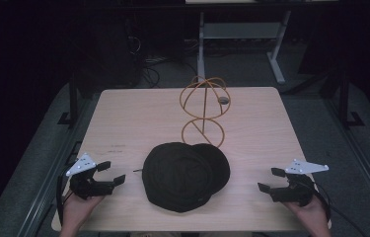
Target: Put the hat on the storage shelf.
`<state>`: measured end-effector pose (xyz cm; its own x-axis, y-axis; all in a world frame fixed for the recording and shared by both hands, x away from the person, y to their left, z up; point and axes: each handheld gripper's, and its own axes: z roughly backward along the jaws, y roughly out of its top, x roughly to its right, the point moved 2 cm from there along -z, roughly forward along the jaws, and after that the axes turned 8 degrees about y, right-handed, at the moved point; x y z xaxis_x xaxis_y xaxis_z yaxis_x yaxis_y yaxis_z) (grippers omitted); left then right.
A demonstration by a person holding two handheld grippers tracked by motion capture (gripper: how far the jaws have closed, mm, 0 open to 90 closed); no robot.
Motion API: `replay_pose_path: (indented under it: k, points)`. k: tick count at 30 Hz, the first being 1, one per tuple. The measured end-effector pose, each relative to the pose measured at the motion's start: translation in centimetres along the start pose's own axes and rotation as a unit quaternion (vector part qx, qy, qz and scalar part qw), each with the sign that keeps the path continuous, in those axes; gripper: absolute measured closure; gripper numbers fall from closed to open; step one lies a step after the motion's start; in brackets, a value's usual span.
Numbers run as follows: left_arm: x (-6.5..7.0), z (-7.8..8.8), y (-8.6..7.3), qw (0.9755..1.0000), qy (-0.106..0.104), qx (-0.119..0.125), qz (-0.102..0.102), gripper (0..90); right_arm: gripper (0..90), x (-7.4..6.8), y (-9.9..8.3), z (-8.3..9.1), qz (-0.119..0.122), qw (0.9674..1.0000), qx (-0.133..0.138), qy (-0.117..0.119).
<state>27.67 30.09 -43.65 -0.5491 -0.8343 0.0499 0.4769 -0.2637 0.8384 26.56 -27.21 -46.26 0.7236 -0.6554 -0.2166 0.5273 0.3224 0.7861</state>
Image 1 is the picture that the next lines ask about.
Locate black cap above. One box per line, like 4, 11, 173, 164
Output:
141, 141, 232, 214

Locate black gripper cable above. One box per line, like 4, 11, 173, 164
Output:
307, 180, 368, 237
55, 164, 79, 227

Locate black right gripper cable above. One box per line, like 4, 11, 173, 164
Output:
307, 180, 368, 237

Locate person's left hand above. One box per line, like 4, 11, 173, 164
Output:
61, 189, 106, 232

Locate gold wire hat stand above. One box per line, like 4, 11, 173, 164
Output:
179, 75, 232, 149

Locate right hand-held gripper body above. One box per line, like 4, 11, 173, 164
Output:
269, 158, 331, 207

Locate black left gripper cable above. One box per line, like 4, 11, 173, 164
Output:
55, 164, 79, 227

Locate person's right hand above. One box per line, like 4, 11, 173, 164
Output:
282, 195, 333, 232

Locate black metal stand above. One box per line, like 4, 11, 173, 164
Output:
57, 73, 85, 126
334, 67, 366, 129

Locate black floor cables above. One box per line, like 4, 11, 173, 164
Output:
141, 53, 197, 89

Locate dark cabinet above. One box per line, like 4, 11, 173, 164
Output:
73, 14, 146, 98

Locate white metal table frame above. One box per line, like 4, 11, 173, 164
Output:
196, 9, 293, 85

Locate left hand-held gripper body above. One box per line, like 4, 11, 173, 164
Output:
65, 152, 115, 200

